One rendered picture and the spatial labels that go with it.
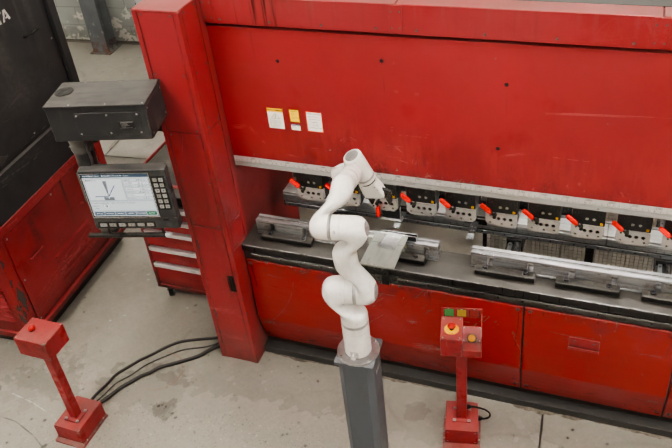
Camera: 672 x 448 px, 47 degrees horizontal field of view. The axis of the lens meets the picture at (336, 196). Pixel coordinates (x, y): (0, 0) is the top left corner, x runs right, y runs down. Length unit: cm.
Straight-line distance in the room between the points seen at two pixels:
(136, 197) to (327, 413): 166
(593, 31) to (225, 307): 261
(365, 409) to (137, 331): 214
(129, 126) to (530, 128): 183
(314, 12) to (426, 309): 169
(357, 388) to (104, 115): 171
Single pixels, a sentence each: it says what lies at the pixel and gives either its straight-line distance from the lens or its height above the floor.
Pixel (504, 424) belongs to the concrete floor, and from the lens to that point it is 455.
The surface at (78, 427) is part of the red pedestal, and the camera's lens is 482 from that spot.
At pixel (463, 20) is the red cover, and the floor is 224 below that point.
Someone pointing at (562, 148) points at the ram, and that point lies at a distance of 360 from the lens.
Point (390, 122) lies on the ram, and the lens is 371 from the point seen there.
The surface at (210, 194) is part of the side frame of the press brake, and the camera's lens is 415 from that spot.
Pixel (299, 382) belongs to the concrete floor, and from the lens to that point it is 480.
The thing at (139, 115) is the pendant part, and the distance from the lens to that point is 373.
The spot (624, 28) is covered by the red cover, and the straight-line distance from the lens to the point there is 329.
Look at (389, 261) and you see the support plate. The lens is 397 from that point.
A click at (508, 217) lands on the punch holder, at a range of 385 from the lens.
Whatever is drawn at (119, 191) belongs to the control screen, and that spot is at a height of 147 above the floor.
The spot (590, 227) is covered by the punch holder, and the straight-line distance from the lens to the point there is 382.
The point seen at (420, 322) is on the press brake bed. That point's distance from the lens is 433.
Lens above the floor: 359
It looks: 35 degrees down
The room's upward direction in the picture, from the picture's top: 7 degrees counter-clockwise
